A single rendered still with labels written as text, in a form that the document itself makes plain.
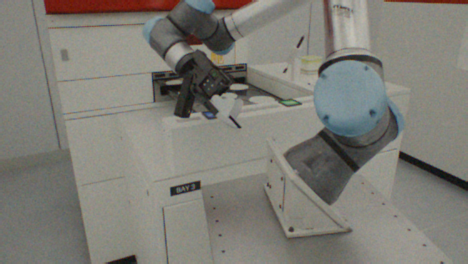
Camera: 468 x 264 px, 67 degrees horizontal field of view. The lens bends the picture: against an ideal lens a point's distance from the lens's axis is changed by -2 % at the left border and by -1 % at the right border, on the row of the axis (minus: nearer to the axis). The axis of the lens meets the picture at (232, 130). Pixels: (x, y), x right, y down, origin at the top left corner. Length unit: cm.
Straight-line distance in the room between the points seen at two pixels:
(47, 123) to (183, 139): 224
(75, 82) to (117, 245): 80
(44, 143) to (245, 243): 257
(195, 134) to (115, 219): 90
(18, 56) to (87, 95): 153
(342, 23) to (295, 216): 38
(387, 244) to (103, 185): 122
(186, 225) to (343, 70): 67
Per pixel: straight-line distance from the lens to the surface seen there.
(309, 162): 74
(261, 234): 77
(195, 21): 94
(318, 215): 77
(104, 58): 149
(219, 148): 100
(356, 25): 71
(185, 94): 89
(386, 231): 84
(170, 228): 107
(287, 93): 141
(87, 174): 164
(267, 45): 349
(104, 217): 175
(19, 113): 309
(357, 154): 75
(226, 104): 83
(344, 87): 62
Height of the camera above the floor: 129
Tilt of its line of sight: 22 degrees down
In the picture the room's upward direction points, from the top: straight up
